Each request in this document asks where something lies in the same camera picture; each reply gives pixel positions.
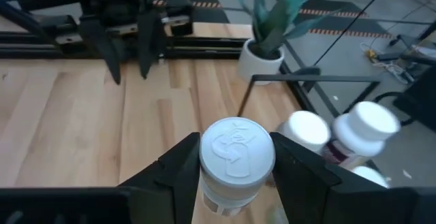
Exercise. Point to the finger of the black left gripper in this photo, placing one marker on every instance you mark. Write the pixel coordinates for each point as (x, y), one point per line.
(150, 43)
(102, 43)

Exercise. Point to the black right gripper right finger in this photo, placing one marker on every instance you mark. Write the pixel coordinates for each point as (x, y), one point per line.
(313, 190)

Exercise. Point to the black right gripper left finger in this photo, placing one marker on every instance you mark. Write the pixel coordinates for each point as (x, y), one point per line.
(170, 183)

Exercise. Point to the large white medicine bottle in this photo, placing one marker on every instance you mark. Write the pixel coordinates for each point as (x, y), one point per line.
(304, 128)

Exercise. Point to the small white medicine bottle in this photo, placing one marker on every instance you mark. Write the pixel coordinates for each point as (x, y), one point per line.
(236, 152)

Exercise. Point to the white bottle maroon label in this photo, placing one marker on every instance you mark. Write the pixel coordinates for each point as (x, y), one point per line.
(364, 128)

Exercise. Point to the green plant in white pot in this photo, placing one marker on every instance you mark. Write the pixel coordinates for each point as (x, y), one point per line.
(262, 60)

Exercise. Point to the black aluminium table frame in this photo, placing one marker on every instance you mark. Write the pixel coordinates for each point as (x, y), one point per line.
(204, 47)

